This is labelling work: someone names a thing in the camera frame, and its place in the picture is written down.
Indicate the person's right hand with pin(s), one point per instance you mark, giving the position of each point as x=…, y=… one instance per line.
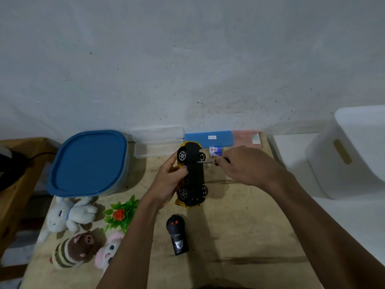
x=249, y=167

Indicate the person's left hand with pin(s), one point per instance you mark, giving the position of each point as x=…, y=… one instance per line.
x=164, y=183

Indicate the person's left thumb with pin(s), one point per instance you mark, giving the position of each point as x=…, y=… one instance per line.
x=180, y=173

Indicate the person's right fingers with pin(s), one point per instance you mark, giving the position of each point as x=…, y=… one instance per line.
x=222, y=158

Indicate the black screwdriver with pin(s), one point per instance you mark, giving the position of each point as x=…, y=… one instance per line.
x=210, y=161

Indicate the yellow toy car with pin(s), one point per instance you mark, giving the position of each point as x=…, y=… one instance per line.
x=192, y=174

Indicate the person's left forearm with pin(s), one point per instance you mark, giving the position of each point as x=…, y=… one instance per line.
x=132, y=246

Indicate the person's right forearm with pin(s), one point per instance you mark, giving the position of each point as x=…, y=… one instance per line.
x=324, y=237

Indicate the battery pack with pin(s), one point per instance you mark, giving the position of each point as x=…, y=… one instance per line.
x=215, y=151

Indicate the blue plastic case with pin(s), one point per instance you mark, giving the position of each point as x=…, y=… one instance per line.
x=209, y=139

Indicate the pink plastic case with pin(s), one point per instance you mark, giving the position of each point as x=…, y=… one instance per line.
x=248, y=138

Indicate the clear plastic case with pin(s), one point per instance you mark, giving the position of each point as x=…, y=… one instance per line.
x=158, y=142

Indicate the black remote control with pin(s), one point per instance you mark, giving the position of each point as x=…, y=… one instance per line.
x=177, y=235

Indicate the artificial plant with red flower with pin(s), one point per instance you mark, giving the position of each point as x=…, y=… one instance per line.
x=120, y=214

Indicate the container with blue lid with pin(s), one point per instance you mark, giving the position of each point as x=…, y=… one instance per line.
x=90, y=163

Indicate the pink plush toy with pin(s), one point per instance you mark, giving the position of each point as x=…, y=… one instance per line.
x=106, y=251

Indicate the white plush rabbit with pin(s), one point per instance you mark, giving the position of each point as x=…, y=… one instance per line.
x=70, y=214

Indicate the white plastic storage bin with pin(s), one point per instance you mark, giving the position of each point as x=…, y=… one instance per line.
x=349, y=150

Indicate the striped brown plush bear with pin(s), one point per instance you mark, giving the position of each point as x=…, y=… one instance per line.
x=75, y=249

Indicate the wooden stool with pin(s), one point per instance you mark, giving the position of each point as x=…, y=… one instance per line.
x=21, y=183

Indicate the black device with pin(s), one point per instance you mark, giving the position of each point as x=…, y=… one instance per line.
x=12, y=168

